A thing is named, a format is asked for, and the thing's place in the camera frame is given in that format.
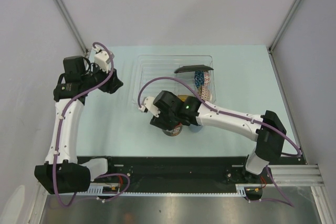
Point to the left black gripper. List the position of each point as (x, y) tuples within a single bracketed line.
[(112, 84)]

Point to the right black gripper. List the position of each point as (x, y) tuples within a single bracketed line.
[(160, 123)]

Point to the yellow round patterned plate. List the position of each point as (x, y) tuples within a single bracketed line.
[(184, 98)]

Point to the red black mug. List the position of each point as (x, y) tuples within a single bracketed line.
[(175, 131)]

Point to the brown white patterned bowl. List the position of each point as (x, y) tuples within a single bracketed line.
[(204, 93)]

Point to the clear plastic dish rack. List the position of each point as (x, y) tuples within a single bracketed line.
[(155, 73)]

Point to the blue white patterned bowl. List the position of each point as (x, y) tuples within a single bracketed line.
[(202, 78)]

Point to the black floral square plate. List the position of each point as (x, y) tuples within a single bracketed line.
[(193, 68)]

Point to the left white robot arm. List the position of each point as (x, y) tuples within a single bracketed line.
[(61, 173)]

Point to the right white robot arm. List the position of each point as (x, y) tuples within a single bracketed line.
[(266, 130)]

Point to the light blue cup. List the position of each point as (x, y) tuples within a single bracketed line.
[(195, 128)]

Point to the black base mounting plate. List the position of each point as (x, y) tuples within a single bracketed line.
[(228, 169)]

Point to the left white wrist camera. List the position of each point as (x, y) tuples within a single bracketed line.
[(103, 59)]

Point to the slotted cable duct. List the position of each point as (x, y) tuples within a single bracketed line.
[(107, 190)]

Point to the aluminium frame rail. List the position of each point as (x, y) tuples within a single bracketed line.
[(296, 175)]

